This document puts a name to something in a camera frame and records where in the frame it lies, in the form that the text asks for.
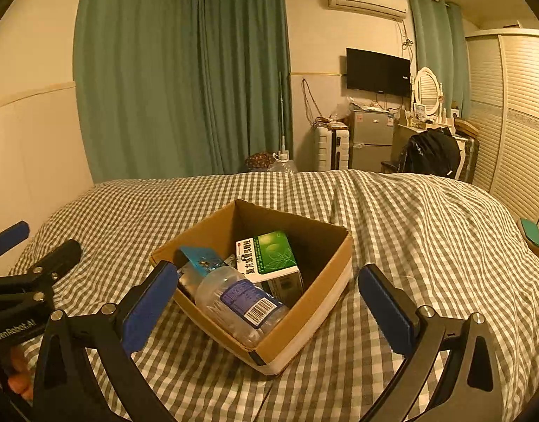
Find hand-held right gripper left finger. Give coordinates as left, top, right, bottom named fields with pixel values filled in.
left=32, top=260, right=180, bottom=422

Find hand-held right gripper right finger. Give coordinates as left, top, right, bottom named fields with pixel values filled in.
left=358, top=264, right=505, bottom=422

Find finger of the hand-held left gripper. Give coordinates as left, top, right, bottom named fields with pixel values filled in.
left=14, top=240, right=83, bottom=291
left=0, top=221, right=30, bottom=269

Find blue printed packet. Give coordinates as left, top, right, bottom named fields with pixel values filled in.
left=176, top=246, right=230, bottom=302

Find brown cardboard box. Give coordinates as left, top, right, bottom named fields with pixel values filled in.
left=150, top=199, right=354, bottom=376

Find clear plastic bottle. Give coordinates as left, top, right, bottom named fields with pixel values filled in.
left=194, top=266, right=291, bottom=347

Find green white medicine box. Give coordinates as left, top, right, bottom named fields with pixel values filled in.
left=235, top=231, right=305, bottom=308

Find person's left hand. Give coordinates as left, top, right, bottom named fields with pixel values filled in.
left=8, top=346, right=36, bottom=402

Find grey white checkered blanket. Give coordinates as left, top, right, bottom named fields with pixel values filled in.
left=6, top=169, right=539, bottom=422

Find black backpack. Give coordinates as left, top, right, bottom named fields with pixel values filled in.
left=401, top=127, right=461, bottom=179

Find small silver fridge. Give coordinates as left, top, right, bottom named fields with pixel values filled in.
left=348, top=110, right=399, bottom=172

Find white suitcase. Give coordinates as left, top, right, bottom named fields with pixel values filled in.
left=314, top=127, right=350, bottom=171

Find teal padded item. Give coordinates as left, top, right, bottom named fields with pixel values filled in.
left=520, top=217, right=539, bottom=249

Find clear water jug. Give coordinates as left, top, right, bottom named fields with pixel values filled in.
left=269, top=152, right=299, bottom=174

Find brown patterned cushion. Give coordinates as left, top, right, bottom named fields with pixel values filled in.
left=245, top=152, right=274, bottom=172

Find thin white pole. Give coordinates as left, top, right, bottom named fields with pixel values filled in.
left=278, top=71, right=288, bottom=154

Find white oval mirror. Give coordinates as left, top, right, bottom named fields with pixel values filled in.
left=413, top=67, right=442, bottom=117

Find white louvered wardrobe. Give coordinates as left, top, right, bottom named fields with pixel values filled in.
left=465, top=28, right=539, bottom=225

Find light green curtain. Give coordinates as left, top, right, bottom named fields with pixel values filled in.
left=408, top=0, right=472, bottom=119

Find air conditioner pipe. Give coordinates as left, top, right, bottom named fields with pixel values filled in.
left=399, top=20, right=415, bottom=60

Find white air conditioner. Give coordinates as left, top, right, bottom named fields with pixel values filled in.
left=326, top=0, right=408, bottom=20

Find hanging wall cables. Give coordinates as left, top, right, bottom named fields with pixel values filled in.
left=301, top=78, right=325, bottom=124

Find black wall television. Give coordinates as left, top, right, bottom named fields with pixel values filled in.
left=346, top=47, right=411, bottom=96

